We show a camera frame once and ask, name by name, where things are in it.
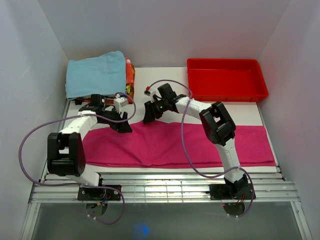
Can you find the folded orange patterned trousers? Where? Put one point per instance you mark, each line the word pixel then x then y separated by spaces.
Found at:
pixel 130 81

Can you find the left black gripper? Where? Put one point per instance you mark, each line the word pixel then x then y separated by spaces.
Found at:
pixel 123 127

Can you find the aluminium rail frame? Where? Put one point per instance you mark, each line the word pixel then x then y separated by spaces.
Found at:
pixel 159 185

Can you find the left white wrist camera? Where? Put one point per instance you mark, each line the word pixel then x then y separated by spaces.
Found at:
pixel 119 103

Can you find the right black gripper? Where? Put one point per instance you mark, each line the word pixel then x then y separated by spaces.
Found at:
pixel 151 113

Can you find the pink trousers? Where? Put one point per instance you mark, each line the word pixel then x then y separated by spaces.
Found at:
pixel 160 145

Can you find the red plastic tray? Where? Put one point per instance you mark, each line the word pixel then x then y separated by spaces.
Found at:
pixel 226 80

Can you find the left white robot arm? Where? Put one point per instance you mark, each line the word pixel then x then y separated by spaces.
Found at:
pixel 65 150

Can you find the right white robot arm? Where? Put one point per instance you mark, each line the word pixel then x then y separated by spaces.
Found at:
pixel 218 126

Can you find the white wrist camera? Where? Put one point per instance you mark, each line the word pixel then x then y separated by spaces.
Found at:
pixel 119 103
pixel 151 93

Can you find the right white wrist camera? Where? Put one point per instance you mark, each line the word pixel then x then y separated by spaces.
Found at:
pixel 151 93

